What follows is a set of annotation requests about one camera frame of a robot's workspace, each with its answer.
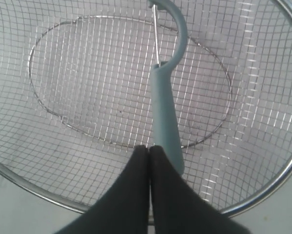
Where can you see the teal handled vegetable peeler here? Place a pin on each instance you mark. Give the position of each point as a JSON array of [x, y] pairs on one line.
[[165, 128]]

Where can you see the oval steel mesh basket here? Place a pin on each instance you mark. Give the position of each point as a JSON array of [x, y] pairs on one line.
[[75, 95]]

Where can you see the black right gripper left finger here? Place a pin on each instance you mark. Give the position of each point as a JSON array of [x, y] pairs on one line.
[[124, 208]]

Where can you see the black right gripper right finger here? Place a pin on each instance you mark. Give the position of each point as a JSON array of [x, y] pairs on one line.
[[177, 208]]

